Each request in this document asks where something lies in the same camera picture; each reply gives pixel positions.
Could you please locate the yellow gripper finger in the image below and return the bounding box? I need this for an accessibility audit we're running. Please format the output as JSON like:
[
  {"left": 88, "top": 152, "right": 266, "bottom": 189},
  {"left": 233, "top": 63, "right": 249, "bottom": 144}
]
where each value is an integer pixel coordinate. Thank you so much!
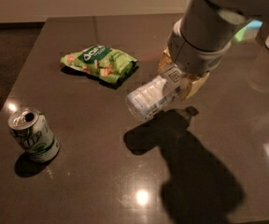
[
  {"left": 179, "top": 73, "right": 209, "bottom": 101},
  {"left": 158, "top": 48, "right": 174, "bottom": 74}
]

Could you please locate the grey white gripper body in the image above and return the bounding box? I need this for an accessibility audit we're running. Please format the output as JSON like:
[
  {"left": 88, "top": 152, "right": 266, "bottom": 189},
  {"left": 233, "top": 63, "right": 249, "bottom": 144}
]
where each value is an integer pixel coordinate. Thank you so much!
[{"left": 167, "top": 20, "right": 231, "bottom": 75}]

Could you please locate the blue plastic water bottle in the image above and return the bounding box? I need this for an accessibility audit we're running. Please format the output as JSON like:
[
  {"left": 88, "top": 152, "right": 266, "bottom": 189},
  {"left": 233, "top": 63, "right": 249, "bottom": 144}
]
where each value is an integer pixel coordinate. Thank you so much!
[{"left": 126, "top": 64, "right": 182, "bottom": 121}]

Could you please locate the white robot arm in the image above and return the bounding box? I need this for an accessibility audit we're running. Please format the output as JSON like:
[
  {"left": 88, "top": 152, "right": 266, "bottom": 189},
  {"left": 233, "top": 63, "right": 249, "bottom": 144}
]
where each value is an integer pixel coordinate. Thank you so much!
[{"left": 159, "top": 0, "right": 269, "bottom": 100}]

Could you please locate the green chip bag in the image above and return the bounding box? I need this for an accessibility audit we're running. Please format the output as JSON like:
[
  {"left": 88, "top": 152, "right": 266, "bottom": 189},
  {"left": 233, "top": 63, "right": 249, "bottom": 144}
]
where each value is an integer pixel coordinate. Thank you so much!
[{"left": 61, "top": 45, "right": 137, "bottom": 85}]

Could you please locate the green white soda can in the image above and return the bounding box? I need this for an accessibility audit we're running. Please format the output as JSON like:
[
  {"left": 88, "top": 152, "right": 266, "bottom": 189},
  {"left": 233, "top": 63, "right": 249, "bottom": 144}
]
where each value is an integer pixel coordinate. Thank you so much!
[{"left": 7, "top": 107, "right": 60, "bottom": 163}]

